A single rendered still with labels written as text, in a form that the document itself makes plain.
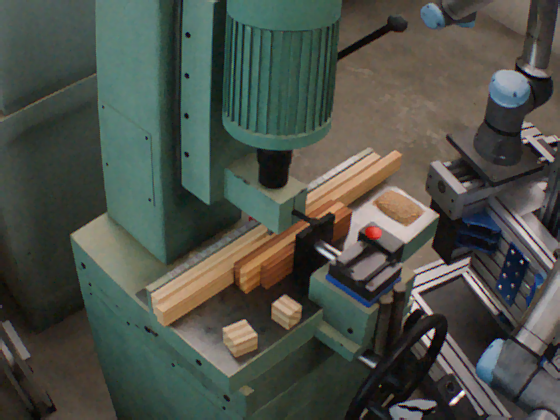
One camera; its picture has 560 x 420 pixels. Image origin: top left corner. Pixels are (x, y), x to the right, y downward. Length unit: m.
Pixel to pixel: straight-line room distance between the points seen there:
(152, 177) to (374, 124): 2.12
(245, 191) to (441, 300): 1.16
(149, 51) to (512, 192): 1.12
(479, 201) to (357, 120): 1.58
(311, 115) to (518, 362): 0.52
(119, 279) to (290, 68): 0.64
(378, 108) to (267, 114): 2.43
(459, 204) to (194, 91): 0.86
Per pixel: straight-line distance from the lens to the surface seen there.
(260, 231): 1.39
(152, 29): 1.22
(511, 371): 1.15
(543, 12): 1.85
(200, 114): 1.27
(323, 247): 1.36
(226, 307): 1.33
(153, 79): 1.27
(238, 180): 1.32
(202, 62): 1.21
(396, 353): 1.23
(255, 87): 1.11
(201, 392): 1.48
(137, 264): 1.55
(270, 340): 1.28
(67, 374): 2.38
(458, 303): 2.36
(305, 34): 1.06
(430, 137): 3.41
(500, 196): 1.96
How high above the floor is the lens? 1.89
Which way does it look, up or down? 41 degrees down
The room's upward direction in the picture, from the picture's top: 4 degrees clockwise
